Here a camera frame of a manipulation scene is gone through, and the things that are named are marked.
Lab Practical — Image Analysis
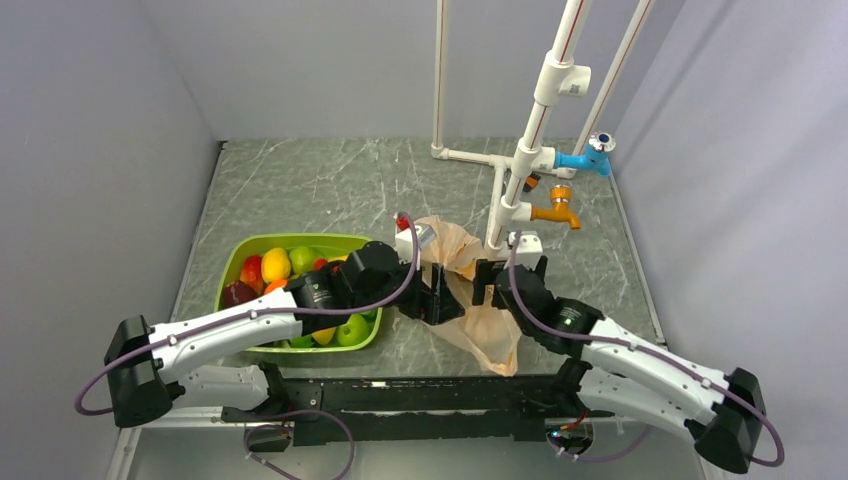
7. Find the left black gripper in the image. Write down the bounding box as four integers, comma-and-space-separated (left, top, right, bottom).
352, 252, 465, 325

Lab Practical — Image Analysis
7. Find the translucent orange plastic bag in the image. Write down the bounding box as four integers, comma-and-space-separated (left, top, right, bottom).
416, 215, 521, 377

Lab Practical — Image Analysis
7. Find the fake orange fruit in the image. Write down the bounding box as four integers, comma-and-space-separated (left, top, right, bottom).
264, 279, 288, 295

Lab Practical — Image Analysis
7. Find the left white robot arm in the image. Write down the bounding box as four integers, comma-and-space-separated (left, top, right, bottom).
104, 241, 465, 428

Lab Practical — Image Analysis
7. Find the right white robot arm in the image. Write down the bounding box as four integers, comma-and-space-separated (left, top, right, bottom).
473, 260, 775, 474

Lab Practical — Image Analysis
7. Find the bright green fake apple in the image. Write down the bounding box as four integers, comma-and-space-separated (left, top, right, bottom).
334, 314, 371, 347

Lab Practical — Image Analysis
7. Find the light green fake apple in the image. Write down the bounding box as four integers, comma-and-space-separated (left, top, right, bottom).
288, 245, 324, 277

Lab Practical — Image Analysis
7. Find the small fake watermelon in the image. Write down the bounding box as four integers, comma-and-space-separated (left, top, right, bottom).
288, 335, 316, 349

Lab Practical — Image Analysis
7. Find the red orange fake peach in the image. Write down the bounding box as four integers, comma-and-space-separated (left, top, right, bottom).
239, 255, 265, 294

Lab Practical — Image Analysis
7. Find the dark red fake apple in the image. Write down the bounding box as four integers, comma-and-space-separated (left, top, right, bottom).
219, 280, 259, 309

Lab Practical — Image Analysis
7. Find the orange plastic faucet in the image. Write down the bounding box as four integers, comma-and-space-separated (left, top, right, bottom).
530, 185, 581, 230

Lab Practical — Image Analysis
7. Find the blue plastic faucet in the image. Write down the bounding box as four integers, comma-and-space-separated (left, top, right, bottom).
554, 131, 616, 177

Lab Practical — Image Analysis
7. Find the green plastic fruit bin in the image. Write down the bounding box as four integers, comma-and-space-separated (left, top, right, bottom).
213, 233, 384, 354

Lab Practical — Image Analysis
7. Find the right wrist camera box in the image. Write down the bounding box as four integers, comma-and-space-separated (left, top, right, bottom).
507, 231, 543, 270

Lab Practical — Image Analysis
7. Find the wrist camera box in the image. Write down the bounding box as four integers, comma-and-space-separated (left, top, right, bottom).
394, 212, 436, 262
507, 231, 543, 270

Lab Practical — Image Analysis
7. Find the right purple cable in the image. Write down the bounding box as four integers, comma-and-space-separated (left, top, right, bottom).
507, 231, 787, 469

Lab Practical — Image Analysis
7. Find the purple cable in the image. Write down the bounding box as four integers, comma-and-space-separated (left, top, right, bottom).
74, 213, 423, 417
507, 231, 787, 469

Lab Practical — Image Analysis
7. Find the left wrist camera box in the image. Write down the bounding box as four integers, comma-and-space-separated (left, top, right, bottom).
394, 212, 436, 262

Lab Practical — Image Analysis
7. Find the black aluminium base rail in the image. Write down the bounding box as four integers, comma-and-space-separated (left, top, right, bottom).
155, 374, 690, 445

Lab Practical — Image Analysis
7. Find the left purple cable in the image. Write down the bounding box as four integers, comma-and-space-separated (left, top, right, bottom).
74, 213, 423, 417

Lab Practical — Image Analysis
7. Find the white PVC pipe frame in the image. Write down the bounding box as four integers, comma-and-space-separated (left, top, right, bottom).
431, 1, 654, 264

